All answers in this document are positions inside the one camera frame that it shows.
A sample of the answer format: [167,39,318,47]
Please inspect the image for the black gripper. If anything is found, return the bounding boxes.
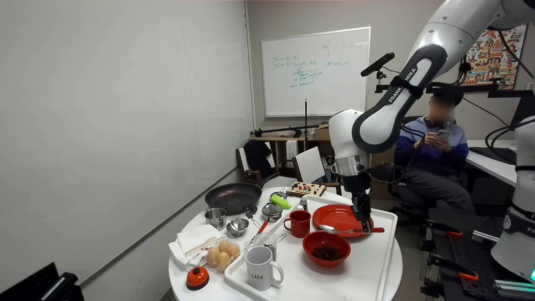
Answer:
[340,171,375,233]

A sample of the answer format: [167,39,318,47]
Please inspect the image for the red handled metal spoon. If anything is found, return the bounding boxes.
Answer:
[320,223,386,235]

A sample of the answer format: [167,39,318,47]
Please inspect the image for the red plate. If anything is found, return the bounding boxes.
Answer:
[311,203,376,241]

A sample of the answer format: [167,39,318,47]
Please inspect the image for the black office chair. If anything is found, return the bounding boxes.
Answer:
[383,161,442,225]

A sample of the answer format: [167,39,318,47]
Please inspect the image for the dark brown beans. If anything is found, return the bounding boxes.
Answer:
[311,245,343,263]

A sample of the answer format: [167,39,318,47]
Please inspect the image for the white plastic tray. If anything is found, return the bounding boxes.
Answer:
[223,193,400,301]

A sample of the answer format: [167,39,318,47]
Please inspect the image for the red mug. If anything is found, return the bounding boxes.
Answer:
[283,210,313,240]

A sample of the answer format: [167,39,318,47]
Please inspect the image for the red bowl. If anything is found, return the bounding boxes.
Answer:
[301,230,353,272]

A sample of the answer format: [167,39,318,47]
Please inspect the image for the white paper sheet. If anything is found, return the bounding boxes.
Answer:
[293,146,326,185]

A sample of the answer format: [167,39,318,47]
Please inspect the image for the green plastic tool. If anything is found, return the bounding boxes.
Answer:
[269,191,294,211]

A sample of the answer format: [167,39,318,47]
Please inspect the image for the small cardboard box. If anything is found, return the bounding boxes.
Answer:
[311,123,333,141]

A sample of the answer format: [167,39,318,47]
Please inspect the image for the seated person in blue jacket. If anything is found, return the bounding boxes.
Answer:
[391,91,478,220]

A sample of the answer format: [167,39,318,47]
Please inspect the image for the black boom stand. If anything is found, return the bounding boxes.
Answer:
[249,99,323,141]

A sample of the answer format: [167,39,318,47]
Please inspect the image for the black jacket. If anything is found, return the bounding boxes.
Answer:
[241,139,278,181]

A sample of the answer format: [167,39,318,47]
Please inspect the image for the white mug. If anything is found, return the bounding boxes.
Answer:
[244,246,286,293]

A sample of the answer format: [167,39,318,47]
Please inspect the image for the small steel bowl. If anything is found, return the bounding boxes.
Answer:
[224,216,251,240]

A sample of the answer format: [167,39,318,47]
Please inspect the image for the black frying pan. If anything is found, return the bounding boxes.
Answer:
[202,183,264,220]

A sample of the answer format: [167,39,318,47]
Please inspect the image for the white desk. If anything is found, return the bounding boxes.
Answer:
[465,139,520,190]

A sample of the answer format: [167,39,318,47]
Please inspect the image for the whiteboard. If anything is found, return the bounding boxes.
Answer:
[261,26,373,119]

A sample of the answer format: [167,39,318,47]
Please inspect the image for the small steel cup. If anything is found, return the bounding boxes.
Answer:
[204,206,228,231]

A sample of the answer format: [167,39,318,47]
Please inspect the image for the white paper napkins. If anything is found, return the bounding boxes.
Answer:
[167,223,223,270]

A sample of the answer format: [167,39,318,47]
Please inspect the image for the red handled mesh strainer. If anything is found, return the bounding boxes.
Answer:
[248,201,284,248]

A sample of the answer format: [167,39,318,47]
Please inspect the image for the red handled clamp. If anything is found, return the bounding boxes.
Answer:
[442,268,482,285]

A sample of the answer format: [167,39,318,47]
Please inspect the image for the black stereo camera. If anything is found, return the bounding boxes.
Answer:
[360,52,396,79]

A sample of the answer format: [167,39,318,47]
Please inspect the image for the colourful wall poster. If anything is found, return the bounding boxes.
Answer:
[458,26,529,93]

